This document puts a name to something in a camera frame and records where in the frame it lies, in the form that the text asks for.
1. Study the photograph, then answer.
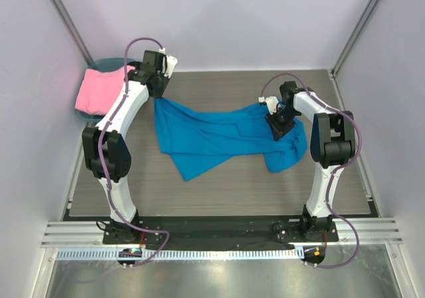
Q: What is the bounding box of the teal plastic basin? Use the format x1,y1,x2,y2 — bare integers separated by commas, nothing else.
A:
75,57,124,124

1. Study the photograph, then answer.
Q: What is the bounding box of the aluminium frame rail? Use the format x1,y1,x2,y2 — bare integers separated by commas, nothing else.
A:
41,218,403,248

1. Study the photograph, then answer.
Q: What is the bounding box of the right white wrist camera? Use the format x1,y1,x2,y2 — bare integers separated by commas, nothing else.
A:
258,96,280,115

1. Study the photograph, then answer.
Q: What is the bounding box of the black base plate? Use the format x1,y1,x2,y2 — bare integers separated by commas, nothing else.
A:
96,216,339,252

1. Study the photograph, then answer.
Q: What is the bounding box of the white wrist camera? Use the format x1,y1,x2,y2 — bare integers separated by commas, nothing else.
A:
159,48,178,79
258,96,280,115

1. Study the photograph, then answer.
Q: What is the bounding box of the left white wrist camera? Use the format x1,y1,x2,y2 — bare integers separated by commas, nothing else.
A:
159,48,178,79

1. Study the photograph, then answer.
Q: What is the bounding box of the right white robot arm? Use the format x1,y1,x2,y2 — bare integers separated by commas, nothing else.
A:
258,81,356,239

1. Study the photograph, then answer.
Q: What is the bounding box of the blue t shirt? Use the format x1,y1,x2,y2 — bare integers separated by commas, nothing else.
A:
154,98,307,181

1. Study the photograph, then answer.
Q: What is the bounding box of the pink folded t shirt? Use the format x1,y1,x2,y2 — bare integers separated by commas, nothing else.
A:
74,67,125,115

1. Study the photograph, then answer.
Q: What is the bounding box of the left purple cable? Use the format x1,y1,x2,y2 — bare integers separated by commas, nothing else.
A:
98,37,170,267

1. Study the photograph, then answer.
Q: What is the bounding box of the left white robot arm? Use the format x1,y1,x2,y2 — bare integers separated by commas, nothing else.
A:
82,49,178,243

